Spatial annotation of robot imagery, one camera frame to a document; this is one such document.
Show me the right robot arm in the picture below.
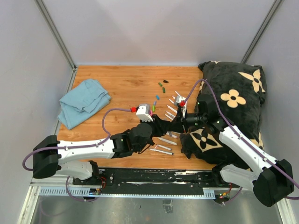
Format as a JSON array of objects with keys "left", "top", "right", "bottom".
[{"left": 171, "top": 95, "right": 294, "bottom": 207}]

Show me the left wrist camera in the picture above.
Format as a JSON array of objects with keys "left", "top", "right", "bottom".
[{"left": 130, "top": 104, "right": 153, "bottom": 122}]

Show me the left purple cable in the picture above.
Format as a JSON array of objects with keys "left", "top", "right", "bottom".
[{"left": 22, "top": 108, "right": 136, "bottom": 203}]

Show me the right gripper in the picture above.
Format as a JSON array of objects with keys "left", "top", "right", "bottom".
[{"left": 168, "top": 108, "right": 206, "bottom": 133}]

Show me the sky blue cap marker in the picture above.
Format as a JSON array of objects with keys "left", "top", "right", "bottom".
[{"left": 167, "top": 105, "right": 177, "bottom": 113}]

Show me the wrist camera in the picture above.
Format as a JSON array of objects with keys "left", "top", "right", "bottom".
[
  {"left": 130, "top": 104, "right": 153, "bottom": 122},
  {"left": 174, "top": 96, "right": 187, "bottom": 118}
]

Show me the black floral pillow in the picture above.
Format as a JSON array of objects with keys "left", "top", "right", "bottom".
[{"left": 180, "top": 61, "right": 267, "bottom": 169}]

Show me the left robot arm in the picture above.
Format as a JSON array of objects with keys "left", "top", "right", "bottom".
[{"left": 33, "top": 115, "right": 171, "bottom": 185}]

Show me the beige cap marker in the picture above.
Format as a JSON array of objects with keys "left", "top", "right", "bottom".
[{"left": 158, "top": 137, "right": 177, "bottom": 146}]

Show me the purple cable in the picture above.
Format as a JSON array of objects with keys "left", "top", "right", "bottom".
[
  {"left": 22, "top": 108, "right": 136, "bottom": 203},
  {"left": 184, "top": 79, "right": 299, "bottom": 206}
]

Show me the dark blue marker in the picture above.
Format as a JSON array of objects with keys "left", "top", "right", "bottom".
[{"left": 149, "top": 148, "right": 174, "bottom": 155}]

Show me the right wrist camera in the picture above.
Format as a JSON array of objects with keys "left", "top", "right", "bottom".
[{"left": 174, "top": 96, "right": 187, "bottom": 118}]

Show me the light blue cloth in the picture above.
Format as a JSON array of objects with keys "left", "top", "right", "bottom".
[{"left": 58, "top": 79, "right": 111, "bottom": 130}]

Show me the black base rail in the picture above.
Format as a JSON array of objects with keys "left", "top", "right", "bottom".
[{"left": 40, "top": 168, "right": 237, "bottom": 199}]

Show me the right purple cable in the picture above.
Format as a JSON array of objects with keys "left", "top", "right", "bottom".
[{"left": 184, "top": 79, "right": 299, "bottom": 206}]

